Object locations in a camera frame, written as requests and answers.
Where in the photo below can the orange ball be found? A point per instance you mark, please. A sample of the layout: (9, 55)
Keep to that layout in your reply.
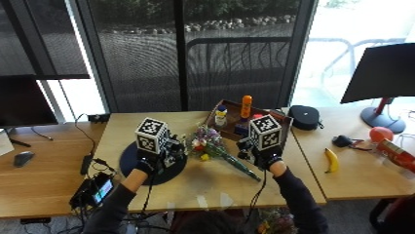
(380, 134)

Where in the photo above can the brown wooden tray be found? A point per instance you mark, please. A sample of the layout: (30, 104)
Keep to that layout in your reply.
(235, 122)

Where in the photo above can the black power adapter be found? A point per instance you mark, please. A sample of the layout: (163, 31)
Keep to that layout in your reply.
(85, 164)

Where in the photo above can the black device with lit screen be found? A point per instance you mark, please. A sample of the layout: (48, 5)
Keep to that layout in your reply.
(93, 191)

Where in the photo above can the black monitor with red stand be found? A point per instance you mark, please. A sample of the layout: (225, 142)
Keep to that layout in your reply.
(381, 81)

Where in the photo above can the grey computer mouse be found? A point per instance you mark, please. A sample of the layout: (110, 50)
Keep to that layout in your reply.
(22, 158)

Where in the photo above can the white bottle with blue cap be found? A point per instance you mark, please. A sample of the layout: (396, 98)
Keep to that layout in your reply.
(221, 116)

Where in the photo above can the white marker cube on glove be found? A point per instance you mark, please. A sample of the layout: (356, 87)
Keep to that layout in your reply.
(266, 132)
(150, 135)

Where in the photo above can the orange bottle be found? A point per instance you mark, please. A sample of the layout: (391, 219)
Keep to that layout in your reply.
(246, 106)

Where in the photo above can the white marker cube on right glove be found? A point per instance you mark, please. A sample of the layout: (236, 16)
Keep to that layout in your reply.
(266, 132)

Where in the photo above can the flowers under table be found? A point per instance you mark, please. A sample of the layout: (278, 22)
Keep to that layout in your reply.
(276, 222)

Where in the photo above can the person's left hand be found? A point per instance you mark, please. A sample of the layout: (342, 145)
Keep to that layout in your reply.
(150, 155)

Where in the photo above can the white marker cube on left glove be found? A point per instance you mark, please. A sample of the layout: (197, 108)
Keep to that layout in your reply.
(150, 135)

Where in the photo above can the person's right hand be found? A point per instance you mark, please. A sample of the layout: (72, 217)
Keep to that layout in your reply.
(263, 155)

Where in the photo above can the dark round mat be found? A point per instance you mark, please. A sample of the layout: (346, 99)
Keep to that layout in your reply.
(129, 161)

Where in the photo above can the flower bouquet with green stems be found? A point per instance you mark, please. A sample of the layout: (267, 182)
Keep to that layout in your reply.
(215, 148)

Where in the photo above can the blue box in tray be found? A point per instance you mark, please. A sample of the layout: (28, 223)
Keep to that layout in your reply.
(242, 127)

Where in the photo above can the black headphone case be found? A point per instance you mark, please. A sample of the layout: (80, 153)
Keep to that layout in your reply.
(303, 117)

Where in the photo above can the red snack box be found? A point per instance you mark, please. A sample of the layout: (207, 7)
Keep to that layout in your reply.
(395, 153)

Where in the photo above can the yellow banana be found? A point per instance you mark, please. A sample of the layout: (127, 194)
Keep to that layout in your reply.
(331, 160)

